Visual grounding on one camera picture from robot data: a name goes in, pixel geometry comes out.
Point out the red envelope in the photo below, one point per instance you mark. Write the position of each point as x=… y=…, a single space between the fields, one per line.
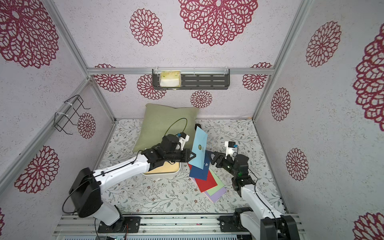
x=200 y=187

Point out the lilac envelope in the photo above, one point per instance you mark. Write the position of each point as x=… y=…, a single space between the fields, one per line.
x=217 y=196

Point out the black wire wall rack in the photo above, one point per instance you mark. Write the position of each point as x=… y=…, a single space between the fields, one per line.
x=62 y=119

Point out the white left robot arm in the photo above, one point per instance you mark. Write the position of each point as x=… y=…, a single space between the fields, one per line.
x=86 y=191

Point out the light green envelope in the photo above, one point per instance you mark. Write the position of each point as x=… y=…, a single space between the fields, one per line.
x=218 y=187

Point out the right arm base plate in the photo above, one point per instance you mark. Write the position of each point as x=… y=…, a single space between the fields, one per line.
x=227 y=224

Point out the black wall shelf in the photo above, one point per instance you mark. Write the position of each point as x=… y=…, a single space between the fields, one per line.
x=193 y=80

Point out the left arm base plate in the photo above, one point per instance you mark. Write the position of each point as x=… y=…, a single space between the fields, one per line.
x=125 y=225

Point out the pale yellow envelope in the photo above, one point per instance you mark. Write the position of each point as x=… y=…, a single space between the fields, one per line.
x=167 y=168

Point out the white plastic storage box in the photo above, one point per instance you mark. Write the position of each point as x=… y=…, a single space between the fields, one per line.
x=164 y=176

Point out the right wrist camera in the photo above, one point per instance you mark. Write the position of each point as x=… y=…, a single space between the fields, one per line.
x=231 y=148

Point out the green square pillow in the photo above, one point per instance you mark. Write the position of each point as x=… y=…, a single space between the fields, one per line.
x=160 y=120

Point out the yellow white sponge block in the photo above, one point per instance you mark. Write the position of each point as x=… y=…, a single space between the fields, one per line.
x=170 y=79

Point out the light blue envelope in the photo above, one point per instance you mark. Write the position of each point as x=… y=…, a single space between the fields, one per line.
x=199 y=149

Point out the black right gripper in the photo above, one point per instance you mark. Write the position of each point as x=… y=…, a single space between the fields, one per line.
x=219 y=160

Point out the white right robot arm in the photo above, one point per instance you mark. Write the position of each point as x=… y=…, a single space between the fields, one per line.
x=260 y=218

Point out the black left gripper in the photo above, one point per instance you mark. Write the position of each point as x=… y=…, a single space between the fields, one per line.
x=187 y=158

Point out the aluminium front rail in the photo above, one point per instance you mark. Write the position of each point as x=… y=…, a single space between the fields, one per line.
x=149 y=224

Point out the small black cylinder object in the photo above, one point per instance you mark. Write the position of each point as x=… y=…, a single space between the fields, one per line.
x=198 y=126

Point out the dark blue envelope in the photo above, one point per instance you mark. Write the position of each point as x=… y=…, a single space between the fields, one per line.
x=201 y=174

